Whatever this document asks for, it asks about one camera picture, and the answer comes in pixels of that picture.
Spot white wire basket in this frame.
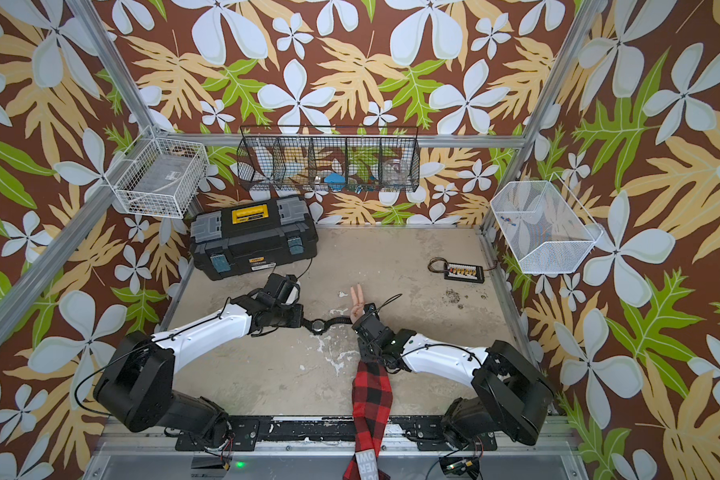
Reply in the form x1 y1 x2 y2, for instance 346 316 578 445
490 174 604 276
107 127 209 219

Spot black wire basket back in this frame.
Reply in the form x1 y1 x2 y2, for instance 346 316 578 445
235 125 421 193

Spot mannequin hand peace sign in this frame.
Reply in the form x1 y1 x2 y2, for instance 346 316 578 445
350 284 365 323

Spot blue object in basket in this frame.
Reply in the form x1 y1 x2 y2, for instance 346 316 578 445
323 173 347 191

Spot white wire basket left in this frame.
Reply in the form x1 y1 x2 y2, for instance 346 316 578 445
107 127 209 219

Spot black charging board yellow connectors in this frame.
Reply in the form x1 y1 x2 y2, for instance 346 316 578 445
443 263 485 284

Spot aluminium frame post left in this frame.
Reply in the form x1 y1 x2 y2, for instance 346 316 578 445
67 0 157 130

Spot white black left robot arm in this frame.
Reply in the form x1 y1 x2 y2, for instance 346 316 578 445
94 273 303 449

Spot red black plaid sleeve forearm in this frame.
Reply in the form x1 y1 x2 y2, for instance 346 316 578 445
352 361 393 461

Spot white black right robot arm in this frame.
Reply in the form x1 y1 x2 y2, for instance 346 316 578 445
353 306 554 448

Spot black plastic toolbox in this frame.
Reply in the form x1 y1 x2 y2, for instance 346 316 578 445
190 195 319 280

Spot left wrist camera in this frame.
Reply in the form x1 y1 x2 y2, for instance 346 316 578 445
266 273 300 305

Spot black wrist watch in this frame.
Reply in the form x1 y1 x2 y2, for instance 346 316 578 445
301 316 353 336

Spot white wire basket right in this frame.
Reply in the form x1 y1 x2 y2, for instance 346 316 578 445
490 174 604 276

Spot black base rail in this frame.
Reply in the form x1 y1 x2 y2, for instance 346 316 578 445
165 415 497 452

